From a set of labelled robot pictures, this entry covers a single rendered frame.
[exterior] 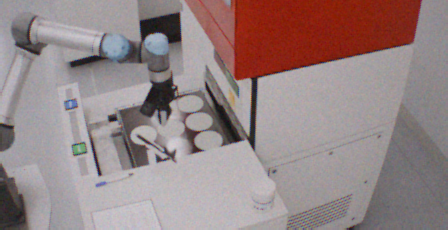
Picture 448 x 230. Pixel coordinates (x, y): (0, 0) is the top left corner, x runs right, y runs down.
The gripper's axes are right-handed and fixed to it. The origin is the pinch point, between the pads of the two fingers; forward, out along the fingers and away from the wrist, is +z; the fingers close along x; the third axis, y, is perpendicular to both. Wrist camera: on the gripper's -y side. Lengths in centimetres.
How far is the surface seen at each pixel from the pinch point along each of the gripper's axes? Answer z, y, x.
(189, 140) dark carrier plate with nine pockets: 6.6, 3.5, -9.2
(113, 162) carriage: 8.4, -18.2, 10.5
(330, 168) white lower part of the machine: 31, 36, -56
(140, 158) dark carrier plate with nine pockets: 6.5, -12.8, 1.6
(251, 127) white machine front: -5.3, 8.2, -31.0
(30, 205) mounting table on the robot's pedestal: 14, -50, 31
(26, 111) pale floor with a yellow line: 96, 46, 162
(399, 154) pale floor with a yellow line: 97, 127, -84
